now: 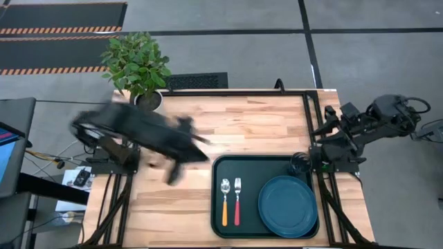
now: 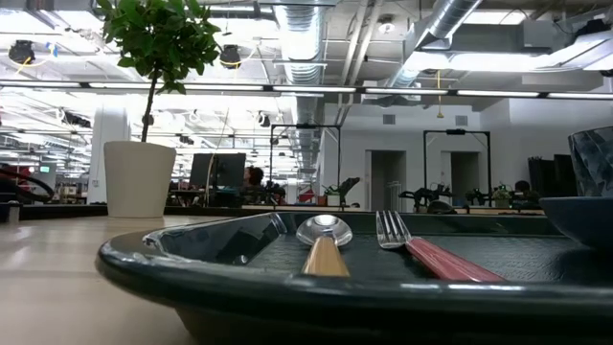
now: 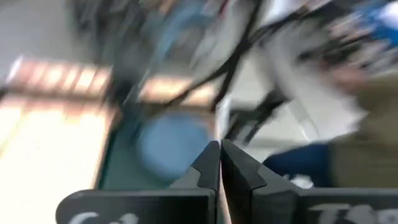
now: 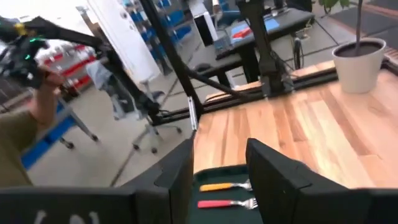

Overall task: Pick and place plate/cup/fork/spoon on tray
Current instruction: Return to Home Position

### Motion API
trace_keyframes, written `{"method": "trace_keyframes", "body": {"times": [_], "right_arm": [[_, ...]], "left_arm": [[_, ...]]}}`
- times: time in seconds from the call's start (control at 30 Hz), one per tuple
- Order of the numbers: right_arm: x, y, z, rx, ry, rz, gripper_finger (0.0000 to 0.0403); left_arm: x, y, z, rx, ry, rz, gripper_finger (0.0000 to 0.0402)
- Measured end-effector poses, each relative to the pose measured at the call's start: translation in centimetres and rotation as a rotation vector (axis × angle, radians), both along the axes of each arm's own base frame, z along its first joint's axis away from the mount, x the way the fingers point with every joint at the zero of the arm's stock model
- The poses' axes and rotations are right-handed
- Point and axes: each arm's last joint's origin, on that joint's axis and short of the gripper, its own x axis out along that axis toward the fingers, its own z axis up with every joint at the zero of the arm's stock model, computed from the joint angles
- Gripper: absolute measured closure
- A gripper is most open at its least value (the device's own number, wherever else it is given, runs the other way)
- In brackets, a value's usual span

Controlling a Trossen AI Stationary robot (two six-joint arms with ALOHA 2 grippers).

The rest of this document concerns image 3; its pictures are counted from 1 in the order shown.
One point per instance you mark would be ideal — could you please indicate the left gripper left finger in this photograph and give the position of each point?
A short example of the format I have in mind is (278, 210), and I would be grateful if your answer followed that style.
(206, 171)

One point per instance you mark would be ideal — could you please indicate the dark green plastic tray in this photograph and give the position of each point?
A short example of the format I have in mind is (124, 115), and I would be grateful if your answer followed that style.
(121, 168)

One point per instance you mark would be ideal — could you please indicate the blue ceramic plate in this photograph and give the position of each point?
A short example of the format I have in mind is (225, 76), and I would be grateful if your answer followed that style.
(171, 146)

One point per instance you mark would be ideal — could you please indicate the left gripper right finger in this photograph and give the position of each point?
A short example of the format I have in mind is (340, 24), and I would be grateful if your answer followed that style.
(239, 177)

